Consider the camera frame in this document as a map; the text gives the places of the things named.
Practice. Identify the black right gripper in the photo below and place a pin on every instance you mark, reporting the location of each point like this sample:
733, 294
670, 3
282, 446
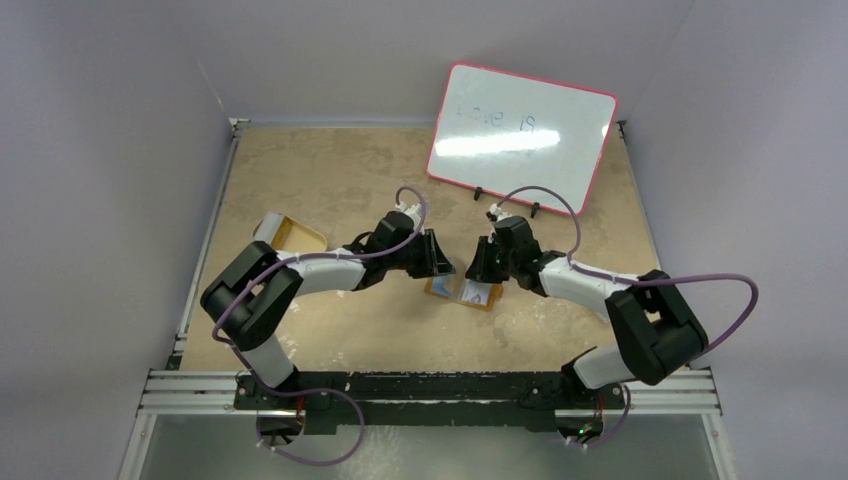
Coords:
490, 259

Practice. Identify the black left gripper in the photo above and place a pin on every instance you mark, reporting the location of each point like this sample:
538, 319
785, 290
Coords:
433, 262

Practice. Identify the silver VIP card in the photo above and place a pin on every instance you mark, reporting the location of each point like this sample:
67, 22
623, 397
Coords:
475, 293

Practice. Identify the orange leather card holder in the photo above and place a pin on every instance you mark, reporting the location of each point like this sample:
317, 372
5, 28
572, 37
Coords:
457, 289

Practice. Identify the grey credit card stack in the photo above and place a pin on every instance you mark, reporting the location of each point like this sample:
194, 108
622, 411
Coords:
269, 227

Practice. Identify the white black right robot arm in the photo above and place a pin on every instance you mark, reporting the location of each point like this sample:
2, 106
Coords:
655, 330

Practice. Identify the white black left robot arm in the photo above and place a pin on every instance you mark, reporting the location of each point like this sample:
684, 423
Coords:
249, 298

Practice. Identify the pink framed whiteboard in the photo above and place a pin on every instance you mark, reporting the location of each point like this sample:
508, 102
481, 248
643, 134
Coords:
505, 132

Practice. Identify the beige oval tray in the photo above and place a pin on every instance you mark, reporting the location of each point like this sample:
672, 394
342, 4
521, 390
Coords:
296, 237

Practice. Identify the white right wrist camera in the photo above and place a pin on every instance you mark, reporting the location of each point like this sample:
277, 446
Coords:
496, 213

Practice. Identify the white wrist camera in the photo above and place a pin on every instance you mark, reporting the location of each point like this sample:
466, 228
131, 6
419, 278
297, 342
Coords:
496, 213
413, 211

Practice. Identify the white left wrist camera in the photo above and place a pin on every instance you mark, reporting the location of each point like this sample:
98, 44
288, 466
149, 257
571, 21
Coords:
413, 211

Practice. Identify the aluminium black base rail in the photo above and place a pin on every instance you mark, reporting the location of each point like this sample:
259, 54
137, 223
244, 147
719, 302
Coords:
325, 400

